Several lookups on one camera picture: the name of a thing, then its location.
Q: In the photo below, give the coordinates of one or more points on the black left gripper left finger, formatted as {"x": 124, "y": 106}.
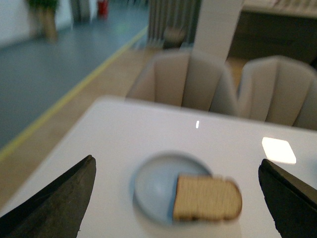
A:
{"x": 57, "y": 210}

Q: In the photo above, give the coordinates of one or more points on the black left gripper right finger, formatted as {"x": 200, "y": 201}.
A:
{"x": 291, "y": 202}

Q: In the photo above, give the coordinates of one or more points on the slice of brown bread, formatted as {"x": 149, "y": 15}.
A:
{"x": 206, "y": 198}

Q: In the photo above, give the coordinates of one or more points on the light blue round plate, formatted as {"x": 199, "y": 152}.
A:
{"x": 155, "y": 182}

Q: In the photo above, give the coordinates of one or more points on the beige chair on right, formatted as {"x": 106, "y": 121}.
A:
{"x": 279, "y": 90}

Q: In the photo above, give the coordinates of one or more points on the beige chair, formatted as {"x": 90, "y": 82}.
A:
{"x": 279, "y": 90}
{"x": 187, "y": 79}

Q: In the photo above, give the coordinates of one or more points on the beige chair on left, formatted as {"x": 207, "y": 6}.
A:
{"x": 187, "y": 79}

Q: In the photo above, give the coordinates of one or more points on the dark counter cabinet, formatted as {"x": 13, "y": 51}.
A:
{"x": 276, "y": 30}

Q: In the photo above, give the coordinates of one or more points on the potted green plant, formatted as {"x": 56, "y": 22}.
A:
{"x": 45, "y": 11}

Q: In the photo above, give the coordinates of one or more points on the white column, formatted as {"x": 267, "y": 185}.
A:
{"x": 216, "y": 27}

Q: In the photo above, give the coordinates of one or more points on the red fire extinguisher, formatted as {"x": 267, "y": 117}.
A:
{"x": 102, "y": 9}

